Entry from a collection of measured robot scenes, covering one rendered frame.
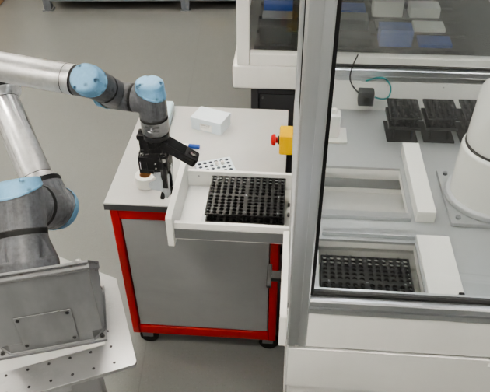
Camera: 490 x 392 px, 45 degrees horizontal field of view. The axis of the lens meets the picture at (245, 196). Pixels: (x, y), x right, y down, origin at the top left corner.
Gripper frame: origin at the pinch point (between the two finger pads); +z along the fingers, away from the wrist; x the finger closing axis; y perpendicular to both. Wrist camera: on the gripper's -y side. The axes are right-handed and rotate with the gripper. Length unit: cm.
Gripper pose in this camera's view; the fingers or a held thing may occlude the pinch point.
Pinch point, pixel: (170, 190)
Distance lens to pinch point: 174.2
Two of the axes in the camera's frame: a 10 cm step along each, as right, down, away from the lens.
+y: -10.0, -0.4, 0.7
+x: -0.8, 6.3, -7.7
